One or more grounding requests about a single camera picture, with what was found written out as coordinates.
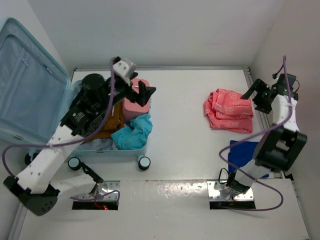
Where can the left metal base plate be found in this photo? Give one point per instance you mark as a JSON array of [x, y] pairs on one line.
[[108, 191]]

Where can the light blue suitcase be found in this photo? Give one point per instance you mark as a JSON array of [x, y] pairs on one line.
[[35, 93]]

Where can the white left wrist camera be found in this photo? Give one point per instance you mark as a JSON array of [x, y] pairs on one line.
[[123, 67]]

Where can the pink vanity case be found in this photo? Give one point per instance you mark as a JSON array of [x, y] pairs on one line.
[[133, 110]]

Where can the brown pants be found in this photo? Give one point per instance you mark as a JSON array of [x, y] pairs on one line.
[[115, 122]]

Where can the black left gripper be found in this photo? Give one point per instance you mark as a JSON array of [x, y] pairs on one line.
[[141, 97]]

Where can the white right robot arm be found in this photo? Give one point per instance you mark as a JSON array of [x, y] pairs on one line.
[[279, 148]]

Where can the blue cloth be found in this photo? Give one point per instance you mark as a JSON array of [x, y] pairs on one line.
[[241, 154]]

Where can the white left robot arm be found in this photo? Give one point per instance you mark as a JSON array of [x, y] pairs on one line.
[[85, 117]]

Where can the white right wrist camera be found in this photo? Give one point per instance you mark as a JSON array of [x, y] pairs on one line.
[[276, 81]]

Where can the pink printed garment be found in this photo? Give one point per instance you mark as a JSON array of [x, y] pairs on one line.
[[225, 110]]

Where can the metal base plate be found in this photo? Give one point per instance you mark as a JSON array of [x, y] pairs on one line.
[[108, 191], [220, 193]]

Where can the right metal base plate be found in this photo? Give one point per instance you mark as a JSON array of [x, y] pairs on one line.
[[220, 193]]

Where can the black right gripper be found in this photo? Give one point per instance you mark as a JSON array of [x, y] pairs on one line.
[[261, 86]]

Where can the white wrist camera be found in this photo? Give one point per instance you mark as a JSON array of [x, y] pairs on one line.
[[123, 67], [276, 81]]

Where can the turquoise cloth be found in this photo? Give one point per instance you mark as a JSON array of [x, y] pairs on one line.
[[135, 135]]

